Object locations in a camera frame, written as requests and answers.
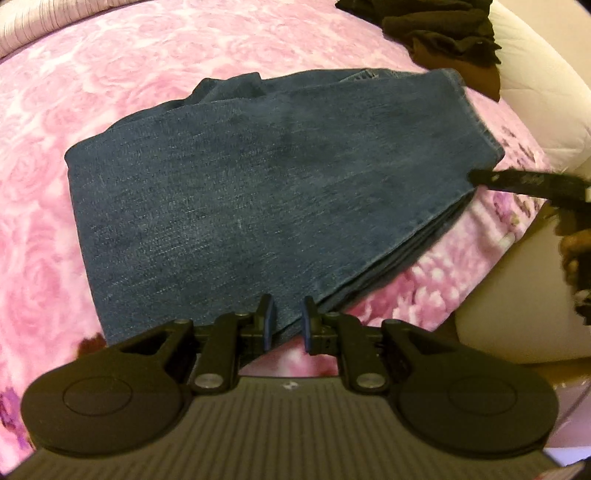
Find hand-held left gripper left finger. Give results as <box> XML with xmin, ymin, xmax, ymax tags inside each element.
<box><xmin>119</xmin><ymin>294</ymin><xmax>277</xmax><ymax>394</ymax></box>

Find cream pillow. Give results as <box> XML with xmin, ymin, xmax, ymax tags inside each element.
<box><xmin>488</xmin><ymin>0</ymin><xmax>591</xmax><ymax>172</ymax></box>

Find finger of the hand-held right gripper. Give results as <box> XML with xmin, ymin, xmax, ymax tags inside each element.
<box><xmin>468</xmin><ymin>168</ymin><xmax>591</xmax><ymax>205</ymax></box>

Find person's right hand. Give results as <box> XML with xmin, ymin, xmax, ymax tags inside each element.
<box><xmin>560</xmin><ymin>230</ymin><xmax>588</xmax><ymax>292</ymax></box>

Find pink floral blanket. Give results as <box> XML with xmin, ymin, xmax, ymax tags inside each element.
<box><xmin>0</xmin><ymin>0</ymin><xmax>552</xmax><ymax>468</ymax></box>

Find pile of black clothes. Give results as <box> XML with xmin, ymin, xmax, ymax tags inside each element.
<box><xmin>335</xmin><ymin>0</ymin><xmax>502</xmax><ymax>66</ymax></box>

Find blue denim jeans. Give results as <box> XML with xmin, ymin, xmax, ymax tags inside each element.
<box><xmin>64</xmin><ymin>68</ymin><xmax>505</xmax><ymax>348</ymax></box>

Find white ribbed blanket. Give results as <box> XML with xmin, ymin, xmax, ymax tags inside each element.
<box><xmin>0</xmin><ymin>0</ymin><xmax>139</xmax><ymax>60</ymax></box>

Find brown cloth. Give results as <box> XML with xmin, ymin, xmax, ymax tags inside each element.
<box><xmin>412</xmin><ymin>38</ymin><xmax>502</xmax><ymax>103</ymax></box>

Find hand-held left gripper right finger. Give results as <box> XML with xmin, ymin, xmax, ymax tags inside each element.
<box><xmin>301</xmin><ymin>296</ymin><xmax>455</xmax><ymax>394</ymax></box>

